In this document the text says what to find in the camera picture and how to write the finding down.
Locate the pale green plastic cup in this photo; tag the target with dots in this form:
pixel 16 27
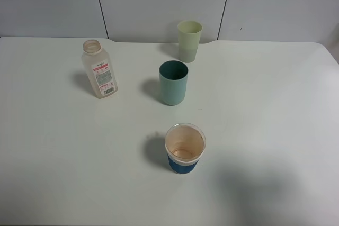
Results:
pixel 189 33

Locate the teal plastic cup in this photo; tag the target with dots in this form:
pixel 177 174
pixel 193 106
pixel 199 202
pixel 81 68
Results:
pixel 173 76

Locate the clear plastic drink bottle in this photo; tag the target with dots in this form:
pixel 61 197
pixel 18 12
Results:
pixel 98 67

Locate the paper cup with blue sleeve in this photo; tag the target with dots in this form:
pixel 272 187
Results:
pixel 184 144

